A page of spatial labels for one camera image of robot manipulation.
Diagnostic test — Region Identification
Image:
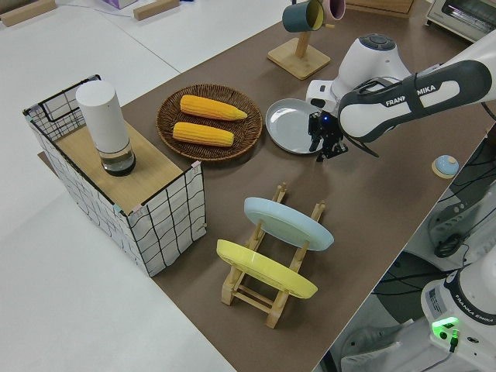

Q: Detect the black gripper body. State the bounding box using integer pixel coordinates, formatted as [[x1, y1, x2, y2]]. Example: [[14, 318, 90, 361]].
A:
[[308, 111, 344, 145]]

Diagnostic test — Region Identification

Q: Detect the gray round plate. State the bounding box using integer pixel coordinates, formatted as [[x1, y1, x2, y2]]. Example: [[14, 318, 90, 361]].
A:
[[265, 98, 330, 156]]

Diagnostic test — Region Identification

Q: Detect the light blue plate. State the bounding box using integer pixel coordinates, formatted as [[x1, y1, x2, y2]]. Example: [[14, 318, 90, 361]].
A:
[[243, 196, 335, 252]]

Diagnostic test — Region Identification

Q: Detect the yellow plate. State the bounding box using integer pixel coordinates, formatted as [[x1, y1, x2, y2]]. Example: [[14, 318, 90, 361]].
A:
[[215, 239, 319, 300]]

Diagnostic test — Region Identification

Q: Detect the wooden plate rack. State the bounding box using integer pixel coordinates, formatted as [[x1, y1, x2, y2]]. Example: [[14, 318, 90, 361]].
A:
[[219, 181, 326, 329]]

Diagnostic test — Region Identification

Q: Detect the brown wicker tray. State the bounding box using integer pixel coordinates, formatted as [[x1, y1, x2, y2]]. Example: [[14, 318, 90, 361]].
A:
[[156, 83, 264, 162]]

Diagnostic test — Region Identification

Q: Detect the wooden mug tree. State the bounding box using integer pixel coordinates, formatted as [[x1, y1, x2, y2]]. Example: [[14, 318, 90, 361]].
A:
[[267, 0, 332, 81]]

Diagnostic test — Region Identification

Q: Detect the yellow pointed corn cob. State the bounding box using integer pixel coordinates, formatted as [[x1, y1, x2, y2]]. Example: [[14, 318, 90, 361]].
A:
[[180, 95, 249, 122]]

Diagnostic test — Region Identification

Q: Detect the dark teal mug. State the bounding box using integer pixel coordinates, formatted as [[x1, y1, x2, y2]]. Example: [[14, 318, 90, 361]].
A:
[[281, 0, 326, 34]]

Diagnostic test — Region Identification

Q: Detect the blue service bell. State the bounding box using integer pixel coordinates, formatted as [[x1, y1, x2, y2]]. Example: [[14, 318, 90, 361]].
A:
[[431, 154, 461, 180]]

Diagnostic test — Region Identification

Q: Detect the yellow blunt corn cob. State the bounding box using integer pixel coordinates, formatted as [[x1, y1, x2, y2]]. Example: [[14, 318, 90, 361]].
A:
[[172, 122, 236, 149]]

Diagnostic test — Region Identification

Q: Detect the pink mug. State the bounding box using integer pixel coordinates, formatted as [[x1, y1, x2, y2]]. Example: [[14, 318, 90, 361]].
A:
[[321, 0, 346, 22]]

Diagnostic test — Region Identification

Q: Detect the wooden drawer cabinet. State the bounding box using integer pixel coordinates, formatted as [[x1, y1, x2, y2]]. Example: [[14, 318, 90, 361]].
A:
[[344, 0, 418, 19]]

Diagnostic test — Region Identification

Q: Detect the white toaster oven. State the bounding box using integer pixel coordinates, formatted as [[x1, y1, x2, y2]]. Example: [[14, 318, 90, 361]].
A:
[[424, 0, 496, 43]]

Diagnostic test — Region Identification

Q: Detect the light wooden block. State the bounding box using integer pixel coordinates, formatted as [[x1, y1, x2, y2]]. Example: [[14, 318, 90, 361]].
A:
[[0, 0, 56, 28], [133, 0, 181, 21]]

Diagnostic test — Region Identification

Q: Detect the white cylinder bottle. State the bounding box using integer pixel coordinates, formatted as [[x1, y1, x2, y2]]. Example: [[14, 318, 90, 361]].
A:
[[75, 80, 137, 177]]

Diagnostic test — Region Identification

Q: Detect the purple tissue box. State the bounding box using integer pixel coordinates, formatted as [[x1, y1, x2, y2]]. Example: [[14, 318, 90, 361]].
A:
[[101, 0, 139, 10]]

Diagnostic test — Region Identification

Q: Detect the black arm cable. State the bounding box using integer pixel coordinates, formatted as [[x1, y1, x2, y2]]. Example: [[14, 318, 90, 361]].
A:
[[346, 64, 445, 158]]

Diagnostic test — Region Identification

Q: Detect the wire grid storage box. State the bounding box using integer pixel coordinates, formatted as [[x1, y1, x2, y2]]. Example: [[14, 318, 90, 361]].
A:
[[22, 74, 208, 278]]

